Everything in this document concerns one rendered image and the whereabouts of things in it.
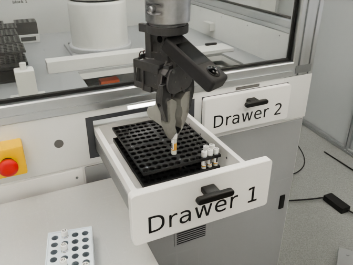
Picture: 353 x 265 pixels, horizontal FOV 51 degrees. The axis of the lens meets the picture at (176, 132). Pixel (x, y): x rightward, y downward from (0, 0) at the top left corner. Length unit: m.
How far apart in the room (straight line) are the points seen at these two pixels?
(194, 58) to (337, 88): 2.26
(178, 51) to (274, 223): 0.98
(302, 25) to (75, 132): 0.68
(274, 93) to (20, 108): 0.69
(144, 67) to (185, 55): 0.09
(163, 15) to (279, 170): 0.83
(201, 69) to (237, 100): 0.47
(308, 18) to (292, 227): 1.20
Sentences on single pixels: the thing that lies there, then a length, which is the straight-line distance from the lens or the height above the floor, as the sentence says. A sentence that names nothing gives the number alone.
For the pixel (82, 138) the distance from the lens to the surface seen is 0.94.
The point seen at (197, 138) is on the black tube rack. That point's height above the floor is 0.90.
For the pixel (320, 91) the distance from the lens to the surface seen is 2.95.
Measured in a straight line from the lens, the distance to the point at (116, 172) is 0.79.
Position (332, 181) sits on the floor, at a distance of 2.48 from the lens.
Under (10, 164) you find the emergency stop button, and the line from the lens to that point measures 0.86.
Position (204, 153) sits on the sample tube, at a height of 0.91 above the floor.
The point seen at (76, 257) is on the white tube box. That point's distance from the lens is 0.75.
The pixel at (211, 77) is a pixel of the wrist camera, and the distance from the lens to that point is 0.60.
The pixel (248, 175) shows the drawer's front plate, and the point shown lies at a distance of 0.73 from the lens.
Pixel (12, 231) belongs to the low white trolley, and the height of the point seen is 0.76.
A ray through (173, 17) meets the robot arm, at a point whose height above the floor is 1.20.
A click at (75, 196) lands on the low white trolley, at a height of 0.76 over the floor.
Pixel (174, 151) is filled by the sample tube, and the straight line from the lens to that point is 0.73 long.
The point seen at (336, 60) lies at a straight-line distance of 2.81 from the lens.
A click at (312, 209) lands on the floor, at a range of 2.21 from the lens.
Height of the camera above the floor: 1.31
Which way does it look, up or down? 27 degrees down
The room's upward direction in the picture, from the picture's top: straight up
